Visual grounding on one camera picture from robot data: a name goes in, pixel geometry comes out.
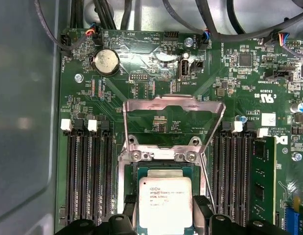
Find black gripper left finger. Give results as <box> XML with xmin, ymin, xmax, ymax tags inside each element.
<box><xmin>54</xmin><ymin>194</ymin><xmax>140</xmax><ymax>235</ymax></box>

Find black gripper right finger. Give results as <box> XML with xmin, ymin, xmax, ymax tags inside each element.
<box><xmin>192</xmin><ymin>195</ymin><xmax>285</xmax><ymax>235</ymax></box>

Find silver CPU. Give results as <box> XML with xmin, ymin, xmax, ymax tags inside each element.
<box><xmin>137</xmin><ymin>167</ymin><xmax>194</xmax><ymax>235</ymax></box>

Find metal socket cover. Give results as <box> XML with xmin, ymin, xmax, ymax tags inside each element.
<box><xmin>122</xmin><ymin>94</ymin><xmax>227</xmax><ymax>154</ymax></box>

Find CPU socket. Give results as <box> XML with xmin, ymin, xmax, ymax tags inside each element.
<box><xmin>117</xmin><ymin>134</ymin><xmax>208</xmax><ymax>235</ymax></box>

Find metal locking lever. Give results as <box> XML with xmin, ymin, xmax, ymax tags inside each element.
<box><xmin>200</xmin><ymin>153</ymin><xmax>217</xmax><ymax>215</ymax></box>

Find blue expansion slot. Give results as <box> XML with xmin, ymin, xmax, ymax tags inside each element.
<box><xmin>284</xmin><ymin>198</ymin><xmax>300</xmax><ymax>235</ymax></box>

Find green RAM stick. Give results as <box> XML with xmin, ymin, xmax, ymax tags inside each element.
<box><xmin>251</xmin><ymin>136</ymin><xmax>277</xmax><ymax>225</ymax></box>

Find green motherboard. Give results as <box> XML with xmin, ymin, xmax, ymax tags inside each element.
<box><xmin>54</xmin><ymin>26</ymin><xmax>303</xmax><ymax>235</ymax></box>

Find internal USB port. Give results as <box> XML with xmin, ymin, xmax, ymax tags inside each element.
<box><xmin>177</xmin><ymin>52</ymin><xmax>192</xmax><ymax>81</ymax></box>

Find silver coin cell battery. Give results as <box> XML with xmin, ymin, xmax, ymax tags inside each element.
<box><xmin>91</xmin><ymin>48</ymin><xmax>120</xmax><ymax>76</ymax></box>

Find thick black cable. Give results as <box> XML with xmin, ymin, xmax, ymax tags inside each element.
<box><xmin>196</xmin><ymin>0</ymin><xmax>303</xmax><ymax>43</ymax></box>

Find thin black fan cable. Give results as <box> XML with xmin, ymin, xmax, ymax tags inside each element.
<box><xmin>34</xmin><ymin>0</ymin><xmax>95</xmax><ymax>49</ymax></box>

